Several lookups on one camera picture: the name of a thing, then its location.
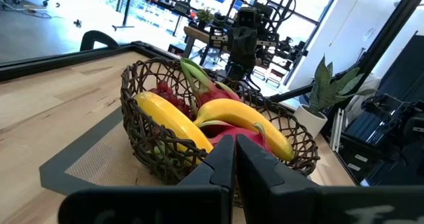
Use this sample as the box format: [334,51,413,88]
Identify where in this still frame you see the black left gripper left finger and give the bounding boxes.
[58,134,237,224]

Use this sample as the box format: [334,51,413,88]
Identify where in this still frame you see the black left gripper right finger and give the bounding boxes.
[235,134,424,224]

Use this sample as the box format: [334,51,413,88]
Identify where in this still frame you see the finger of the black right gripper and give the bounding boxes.
[243,31,258,69]
[229,31,244,69]

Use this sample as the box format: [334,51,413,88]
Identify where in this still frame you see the pink dragon fruit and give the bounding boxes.
[180,57,242,106]
[197,119,273,156]

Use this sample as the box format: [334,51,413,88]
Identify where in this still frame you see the yellow banana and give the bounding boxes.
[193,98,295,162]
[133,91,215,154]

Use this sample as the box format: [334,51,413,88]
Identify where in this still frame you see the red grape bunch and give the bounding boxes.
[155,80,175,94]

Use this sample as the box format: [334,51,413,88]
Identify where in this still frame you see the dark purple grape bunch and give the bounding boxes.
[148,87,193,119]

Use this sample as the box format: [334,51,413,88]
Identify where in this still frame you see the dark brown wicker basket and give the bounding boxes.
[119,57,321,209]

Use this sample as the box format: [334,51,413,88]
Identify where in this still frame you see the background wooden table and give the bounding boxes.
[182,25,213,59]

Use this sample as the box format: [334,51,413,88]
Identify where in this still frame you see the small background potted plant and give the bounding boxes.
[196,7,215,29]

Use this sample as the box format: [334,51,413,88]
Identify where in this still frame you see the green plant in white pot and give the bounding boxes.
[293,54,378,139]

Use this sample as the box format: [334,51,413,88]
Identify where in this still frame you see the white metal rails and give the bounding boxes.
[329,107,346,152]

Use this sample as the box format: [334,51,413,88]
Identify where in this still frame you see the black standing desk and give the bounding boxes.
[111,0,199,31]

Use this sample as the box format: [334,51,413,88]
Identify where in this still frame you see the black storage crate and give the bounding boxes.
[331,117,424,187]

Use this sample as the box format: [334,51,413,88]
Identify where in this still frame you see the black-bordered silicone baking mat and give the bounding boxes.
[38,106,248,224]

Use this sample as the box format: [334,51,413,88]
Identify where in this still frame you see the white cloth bag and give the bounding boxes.
[344,73,382,119]

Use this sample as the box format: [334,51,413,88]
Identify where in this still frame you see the black partition panel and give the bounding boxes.
[374,31,424,103]

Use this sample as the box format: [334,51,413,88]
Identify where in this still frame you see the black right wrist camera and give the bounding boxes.
[237,7,258,29]

